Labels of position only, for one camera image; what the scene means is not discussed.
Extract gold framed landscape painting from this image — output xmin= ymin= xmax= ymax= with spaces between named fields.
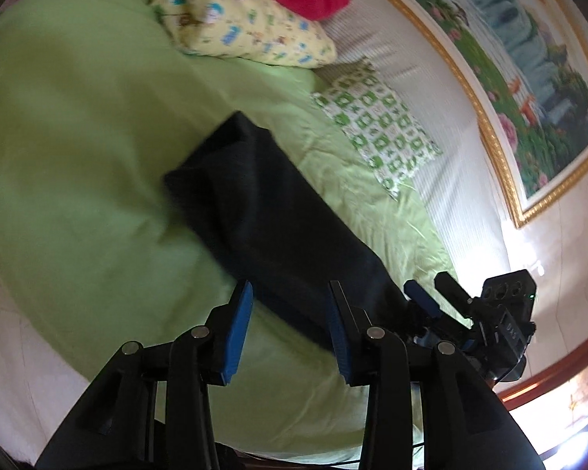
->
xmin=388 ymin=0 xmax=588 ymax=226

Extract green white patterned pillow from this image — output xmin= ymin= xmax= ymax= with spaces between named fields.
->
xmin=312 ymin=58 xmax=443 ymax=199

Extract red wooden window frame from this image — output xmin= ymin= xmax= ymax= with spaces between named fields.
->
xmin=495 ymin=340 xmax=588 ymax=469

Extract green bed sheet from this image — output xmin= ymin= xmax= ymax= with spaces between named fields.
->
xmin=0 ymin=0 xmax=460 ymax=464

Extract black fleece pants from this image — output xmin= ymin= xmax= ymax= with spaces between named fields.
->
xmin=163 ymin=112 xmax=408 ymax=349

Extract yellow cartoon print pillow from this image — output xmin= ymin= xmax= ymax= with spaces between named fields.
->
xmin=152 ymin=0 xmax=338 ymax=69

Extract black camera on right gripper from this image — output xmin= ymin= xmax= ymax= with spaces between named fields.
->
xmin=481 ymin=269 xmax=537 ymax=323

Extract white striped mattress cover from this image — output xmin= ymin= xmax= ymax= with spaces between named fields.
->
xmin=316 ymin=0 xmax=510 ymax=295

